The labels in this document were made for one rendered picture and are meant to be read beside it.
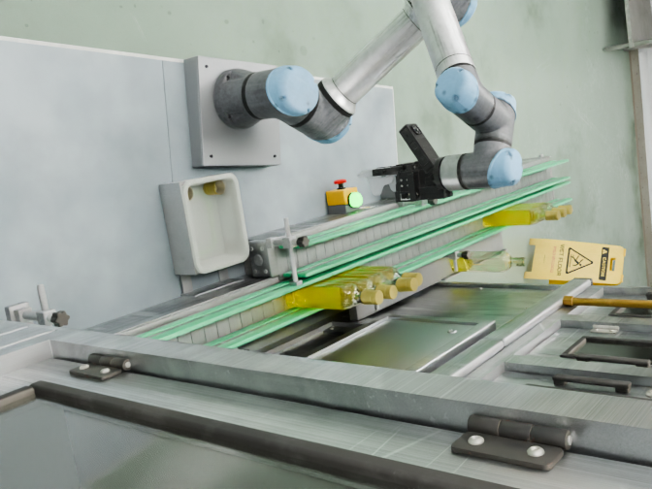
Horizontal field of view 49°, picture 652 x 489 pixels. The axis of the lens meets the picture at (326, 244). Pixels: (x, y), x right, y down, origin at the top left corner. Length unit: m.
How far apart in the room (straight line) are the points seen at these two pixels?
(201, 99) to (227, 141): 0.13
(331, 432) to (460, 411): 0.08
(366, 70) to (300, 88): 0.17
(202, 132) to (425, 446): 1.41
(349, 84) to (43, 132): 0.70
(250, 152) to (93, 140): 0.43
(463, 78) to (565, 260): 3.80
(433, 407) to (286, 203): 1.60
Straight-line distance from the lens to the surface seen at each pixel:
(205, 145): 1.78
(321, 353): 1.75
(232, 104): 1.77
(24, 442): 0.59
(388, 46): 1.73
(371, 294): 1.67
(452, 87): 1.35
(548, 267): 5.08
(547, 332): 1.83
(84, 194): 1.63
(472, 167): 1.44
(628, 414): 0.42
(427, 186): 1.52
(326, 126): 1.78
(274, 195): 1.99
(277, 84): 1.67
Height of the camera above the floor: 2.15
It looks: 40 degrees down
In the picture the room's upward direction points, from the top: 89 degrees clockwise
